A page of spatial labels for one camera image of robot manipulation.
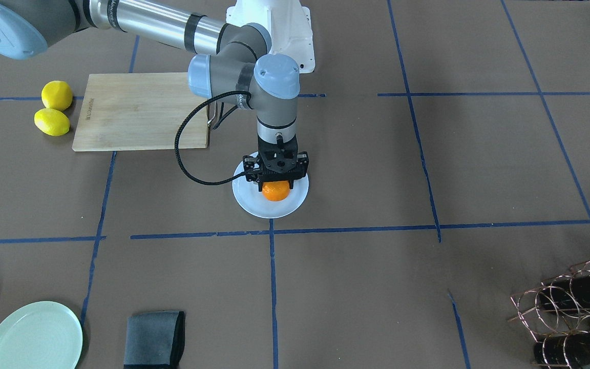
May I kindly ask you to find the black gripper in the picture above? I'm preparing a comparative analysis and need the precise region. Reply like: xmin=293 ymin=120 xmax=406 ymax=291
xmin=243 ymin=135 xmax=310 ymax=192

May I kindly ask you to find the orange mandarin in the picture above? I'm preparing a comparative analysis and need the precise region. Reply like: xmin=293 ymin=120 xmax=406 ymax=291
xmin=261 ymin=180 xmax=291 ymax=202

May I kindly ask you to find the light blue plate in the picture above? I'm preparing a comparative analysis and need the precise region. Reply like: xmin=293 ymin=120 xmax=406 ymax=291
xmin=232 ymin=175 xmax=309 ymax=219

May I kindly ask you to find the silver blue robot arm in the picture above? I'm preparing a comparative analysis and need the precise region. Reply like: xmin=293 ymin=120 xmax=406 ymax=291
xmin=0 ymin=1 xmax=309 ymax=191

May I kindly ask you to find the light green plate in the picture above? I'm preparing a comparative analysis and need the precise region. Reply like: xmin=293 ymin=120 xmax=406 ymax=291
xmin=0 ymin=301 xmax=83 ymax=368

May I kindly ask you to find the bamboo cutting board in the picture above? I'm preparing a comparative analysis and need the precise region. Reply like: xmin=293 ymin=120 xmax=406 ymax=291
xmin=72 ymin=72 xmax=204 ymax=152

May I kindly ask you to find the folded grey cloth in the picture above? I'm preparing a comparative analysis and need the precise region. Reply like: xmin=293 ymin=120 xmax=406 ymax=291
xmin=122 ymin=310 xmax=186 ymax=368

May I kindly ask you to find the yellow lemon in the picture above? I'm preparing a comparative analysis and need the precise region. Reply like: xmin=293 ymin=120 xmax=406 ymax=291
xmin=40 ymin=81 xmax=74 ymax=111
xmin=34 ymin=108 xmax=70 ymax=136

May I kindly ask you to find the dark wine bottle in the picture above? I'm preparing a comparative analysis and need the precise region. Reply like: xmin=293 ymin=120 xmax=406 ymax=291
xmin=538 ymin=275 xmax=590 ymax=314
xmin=533 ymin=332 xmax=590 ymax=368

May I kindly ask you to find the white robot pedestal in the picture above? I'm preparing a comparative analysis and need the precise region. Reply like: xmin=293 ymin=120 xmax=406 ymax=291
xmin=226 ymin=1 xmax=316 ymax=73

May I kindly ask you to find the copper wire bottle rack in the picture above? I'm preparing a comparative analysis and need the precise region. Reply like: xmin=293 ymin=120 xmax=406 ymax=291
xmin=510 ymin=261 xmax=590 ymax=368

